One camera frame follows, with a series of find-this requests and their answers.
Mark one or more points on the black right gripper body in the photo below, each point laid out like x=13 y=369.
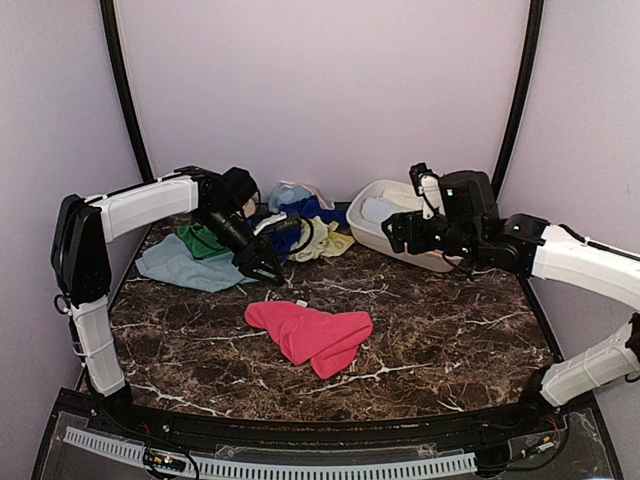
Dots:
x=456 y=238

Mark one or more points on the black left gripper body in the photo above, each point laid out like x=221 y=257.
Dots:
x=218 y=221

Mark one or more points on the large pale blue towel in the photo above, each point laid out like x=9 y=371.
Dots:
x=376 y=210

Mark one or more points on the pink towel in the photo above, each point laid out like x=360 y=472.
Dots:
x=330 y=342

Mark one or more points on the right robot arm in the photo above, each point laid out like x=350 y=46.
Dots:
x=590 y=291

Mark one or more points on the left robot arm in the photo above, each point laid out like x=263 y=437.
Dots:
x=79 y=255

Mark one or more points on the green towel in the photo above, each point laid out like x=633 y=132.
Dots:
x=201 y=242

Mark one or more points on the royal blue towel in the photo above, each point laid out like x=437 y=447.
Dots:
x=310 y=208

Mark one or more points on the white rolled towel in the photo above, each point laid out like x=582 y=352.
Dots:
x=403 y=198

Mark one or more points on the white plastic basin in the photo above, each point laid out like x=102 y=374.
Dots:
x=368 y=235

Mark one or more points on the grey-blue towel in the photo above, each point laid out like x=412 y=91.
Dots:
x=171 y=262

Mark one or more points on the light blue dotted towel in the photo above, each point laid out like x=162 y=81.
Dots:
x=285 y=193

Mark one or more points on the pale yellow patterned towel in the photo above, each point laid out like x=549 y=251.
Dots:
x=320 y=239

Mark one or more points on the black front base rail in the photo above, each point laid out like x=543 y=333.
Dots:
x=484 y=429

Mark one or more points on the white slotted cable duct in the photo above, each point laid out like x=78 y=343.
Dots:
x=234 y=462

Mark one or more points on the black left frame post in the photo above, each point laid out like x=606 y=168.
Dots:
x=123 y=89

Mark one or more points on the black frame post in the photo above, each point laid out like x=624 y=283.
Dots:
x=521 y=89
x=123 y=89

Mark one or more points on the black right frame post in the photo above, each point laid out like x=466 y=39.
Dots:
x=521 y=89

